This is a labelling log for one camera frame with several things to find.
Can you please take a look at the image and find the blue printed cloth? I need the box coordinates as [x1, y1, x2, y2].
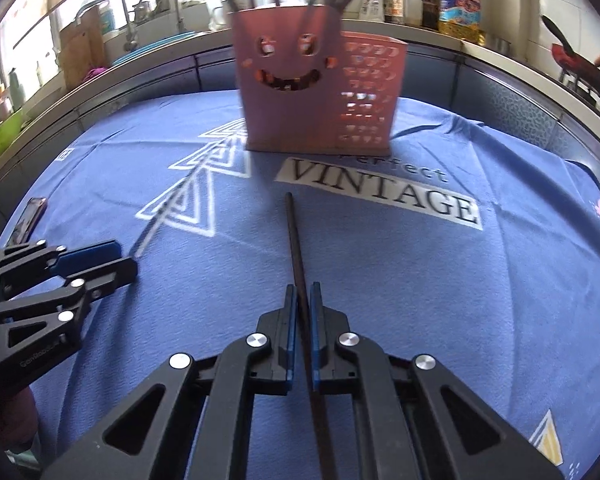
[0, 87, 600, 480]

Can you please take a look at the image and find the thin dark brown chopstick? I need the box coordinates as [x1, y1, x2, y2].
[283, 192, 339, 480]

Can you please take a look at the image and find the blue plastic basin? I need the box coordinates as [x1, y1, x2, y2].
[110, 30, 197, 67]

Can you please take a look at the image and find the green plastic object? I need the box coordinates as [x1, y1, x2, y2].
[0, 109, 27, 157]

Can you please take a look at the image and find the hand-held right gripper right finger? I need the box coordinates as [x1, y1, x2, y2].
[310, 282, 566, 480]

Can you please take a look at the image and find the blue detergent bottle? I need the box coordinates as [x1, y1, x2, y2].
[97, 2, 117, 37]

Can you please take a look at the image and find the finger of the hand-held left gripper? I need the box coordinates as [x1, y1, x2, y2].
[0, 257, 139, 372]
[0, 239, 122, 297]

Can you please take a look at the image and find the wooden cutting board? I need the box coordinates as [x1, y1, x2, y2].
[58, 4, 107, 89]

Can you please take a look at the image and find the pale green bottle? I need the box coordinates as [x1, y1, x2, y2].
[7, 66, 27, 112]

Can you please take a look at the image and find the yellow cooking oil bottle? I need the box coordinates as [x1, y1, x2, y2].
[437, 0, 484, 44]

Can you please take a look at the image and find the red frying pan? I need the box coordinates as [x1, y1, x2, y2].
[540, 12, 600, 111]

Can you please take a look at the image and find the pink plastic utensil holder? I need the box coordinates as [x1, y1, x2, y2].
[230, 4, 410, 157]

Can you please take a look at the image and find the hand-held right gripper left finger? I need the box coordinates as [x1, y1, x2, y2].
[40, 285, 298, 480]

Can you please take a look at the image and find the white utensil cup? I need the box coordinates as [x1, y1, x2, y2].
[208, 0, 239, 32]

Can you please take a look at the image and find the smartphone with red case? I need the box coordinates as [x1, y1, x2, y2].
[5, 197, 48, 248]

